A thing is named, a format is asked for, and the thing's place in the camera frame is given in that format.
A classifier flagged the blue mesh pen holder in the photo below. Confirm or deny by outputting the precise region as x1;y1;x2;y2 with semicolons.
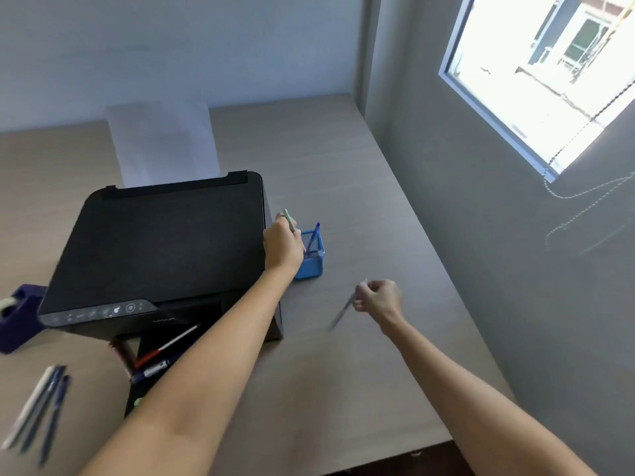
294;229;326;281

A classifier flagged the pale green pen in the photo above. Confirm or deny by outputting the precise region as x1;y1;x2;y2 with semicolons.
281;208;307;252

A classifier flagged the bead chain blind cord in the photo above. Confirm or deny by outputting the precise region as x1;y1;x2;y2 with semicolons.
543;78;635;254

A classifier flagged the blue pen with white label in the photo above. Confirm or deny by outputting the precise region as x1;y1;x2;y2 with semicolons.
130;358;175;385

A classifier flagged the person's left forearm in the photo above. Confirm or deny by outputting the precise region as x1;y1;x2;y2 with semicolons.
79;265;298;476

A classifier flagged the white paper sheet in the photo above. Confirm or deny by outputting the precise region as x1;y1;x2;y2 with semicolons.
104;97;221;188

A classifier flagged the red and white pen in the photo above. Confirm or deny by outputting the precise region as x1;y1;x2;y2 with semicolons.
134;322;202;370

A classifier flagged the person's left hand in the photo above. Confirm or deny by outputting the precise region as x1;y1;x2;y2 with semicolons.
262;216;305;273

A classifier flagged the window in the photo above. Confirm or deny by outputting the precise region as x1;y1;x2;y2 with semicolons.
438;0;635;183

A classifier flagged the black printer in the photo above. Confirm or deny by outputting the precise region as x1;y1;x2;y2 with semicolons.
37;171;285;420

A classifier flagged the brown marker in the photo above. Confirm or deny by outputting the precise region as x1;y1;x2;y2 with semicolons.
109;339;136;380

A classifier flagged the blue tape dispenser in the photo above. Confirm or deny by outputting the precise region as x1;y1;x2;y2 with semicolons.
0;284;49;355

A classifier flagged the dark blue pen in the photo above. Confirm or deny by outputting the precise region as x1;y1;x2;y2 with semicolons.
38;374;71;467
18;365;67;455

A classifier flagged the grey blue pen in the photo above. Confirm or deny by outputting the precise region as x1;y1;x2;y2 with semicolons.
327;278;369;334

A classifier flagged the person's right hand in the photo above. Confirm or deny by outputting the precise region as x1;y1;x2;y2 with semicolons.
353;279;404;324

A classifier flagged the person's right forearm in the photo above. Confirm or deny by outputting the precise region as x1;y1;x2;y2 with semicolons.
379;310;598;476

